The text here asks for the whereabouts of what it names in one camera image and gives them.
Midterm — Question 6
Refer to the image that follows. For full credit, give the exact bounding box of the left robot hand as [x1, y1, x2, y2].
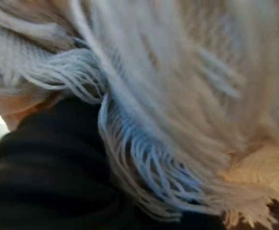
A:
[0, 98, 227, 230]

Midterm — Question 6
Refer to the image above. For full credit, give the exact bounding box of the white fringed cushion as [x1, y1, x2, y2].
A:
[0, 0, 279, 230]

